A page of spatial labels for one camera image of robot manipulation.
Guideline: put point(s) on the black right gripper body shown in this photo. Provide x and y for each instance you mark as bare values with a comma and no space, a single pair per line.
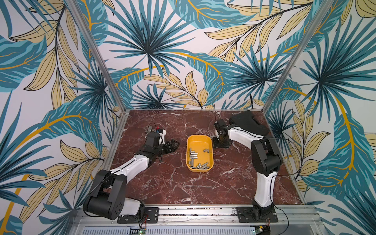
221,139

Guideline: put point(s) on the aluminium front rail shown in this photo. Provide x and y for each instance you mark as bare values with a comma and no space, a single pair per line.
207,220

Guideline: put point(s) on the black tool case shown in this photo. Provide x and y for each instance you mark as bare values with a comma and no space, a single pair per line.
246,121

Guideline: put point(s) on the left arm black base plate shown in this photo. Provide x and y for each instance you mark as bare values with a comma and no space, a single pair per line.
148,215

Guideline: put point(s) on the aluminium frame post left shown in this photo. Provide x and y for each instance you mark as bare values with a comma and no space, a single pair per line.
79,19

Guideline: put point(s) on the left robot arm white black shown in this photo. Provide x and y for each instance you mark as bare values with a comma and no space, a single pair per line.
107,196

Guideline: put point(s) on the aluminium frame post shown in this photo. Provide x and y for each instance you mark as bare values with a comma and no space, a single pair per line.
316,20
79,19

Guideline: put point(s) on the yellow plastic storage tray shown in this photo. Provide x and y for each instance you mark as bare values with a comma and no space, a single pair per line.
197,143

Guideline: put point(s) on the silver socket pile in tray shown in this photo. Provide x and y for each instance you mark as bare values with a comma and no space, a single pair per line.
198,160

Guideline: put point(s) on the steel valve with red handwheel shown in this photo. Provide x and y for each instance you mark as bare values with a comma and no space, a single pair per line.
152,127

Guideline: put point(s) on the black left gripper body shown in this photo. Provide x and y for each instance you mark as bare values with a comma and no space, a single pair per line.
166,148

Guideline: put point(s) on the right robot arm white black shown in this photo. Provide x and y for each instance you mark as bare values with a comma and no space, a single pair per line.
266,160

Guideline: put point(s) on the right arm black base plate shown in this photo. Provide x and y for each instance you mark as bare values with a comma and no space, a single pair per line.
256,215

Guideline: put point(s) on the aluminium frame post right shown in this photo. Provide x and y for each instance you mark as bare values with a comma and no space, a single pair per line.
316,20

